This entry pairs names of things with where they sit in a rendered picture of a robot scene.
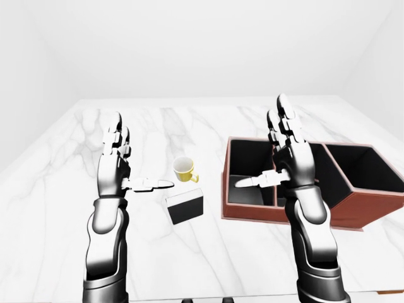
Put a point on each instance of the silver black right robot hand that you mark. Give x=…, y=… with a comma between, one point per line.
x=295, y=164

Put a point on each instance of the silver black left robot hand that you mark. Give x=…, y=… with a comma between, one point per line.
x=109, y=176

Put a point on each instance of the small dark shape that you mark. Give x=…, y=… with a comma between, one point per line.
x=187, y=300
x=226, y=300

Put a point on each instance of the black and white book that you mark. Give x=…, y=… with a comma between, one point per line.
x=185, y=209

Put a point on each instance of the red-brown desk caddy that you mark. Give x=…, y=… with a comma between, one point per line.
x=334, y=183

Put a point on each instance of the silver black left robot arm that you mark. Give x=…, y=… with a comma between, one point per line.
x=105, y=249

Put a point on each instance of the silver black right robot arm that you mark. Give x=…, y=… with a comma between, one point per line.
x=312, y=243

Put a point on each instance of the yellow mug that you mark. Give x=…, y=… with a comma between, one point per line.
x=184, y=169

